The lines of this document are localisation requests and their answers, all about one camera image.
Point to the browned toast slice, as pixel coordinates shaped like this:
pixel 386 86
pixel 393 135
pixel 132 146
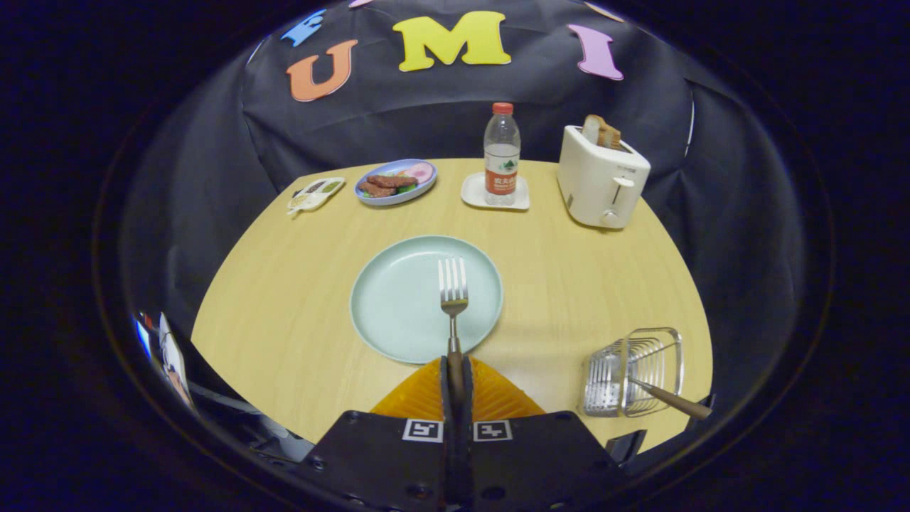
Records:
pixel 611 136

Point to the white toaster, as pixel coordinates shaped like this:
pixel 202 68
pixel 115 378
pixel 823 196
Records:
pixel 593 185

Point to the pale bread slice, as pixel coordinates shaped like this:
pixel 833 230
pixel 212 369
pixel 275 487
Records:
pixel 591 129

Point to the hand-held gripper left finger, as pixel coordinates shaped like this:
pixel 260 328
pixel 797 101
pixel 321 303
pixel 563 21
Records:
pixel 384 462

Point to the light green plate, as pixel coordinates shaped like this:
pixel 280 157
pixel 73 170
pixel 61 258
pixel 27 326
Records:
pixel 398 306

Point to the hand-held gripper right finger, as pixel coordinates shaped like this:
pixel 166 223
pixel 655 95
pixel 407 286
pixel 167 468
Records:
pixel 540 462

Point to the brown sausages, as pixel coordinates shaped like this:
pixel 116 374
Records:
pixel 384 185

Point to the white sauce dish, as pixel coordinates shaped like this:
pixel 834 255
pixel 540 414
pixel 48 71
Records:
pixel 316 193

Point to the pink ham slice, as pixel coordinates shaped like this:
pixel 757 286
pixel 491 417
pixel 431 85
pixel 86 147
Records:
pixel 421 171

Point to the black backdrop cloth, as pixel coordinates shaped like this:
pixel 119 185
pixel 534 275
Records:
pixel 725 235

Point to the white square coaster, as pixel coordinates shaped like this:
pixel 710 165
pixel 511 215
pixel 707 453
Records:
pixel 470 195

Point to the blue plate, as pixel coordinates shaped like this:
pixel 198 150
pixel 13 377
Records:
pixel 398 199

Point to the clear water bottle red cap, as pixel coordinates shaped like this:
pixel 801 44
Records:
pixel 502 153

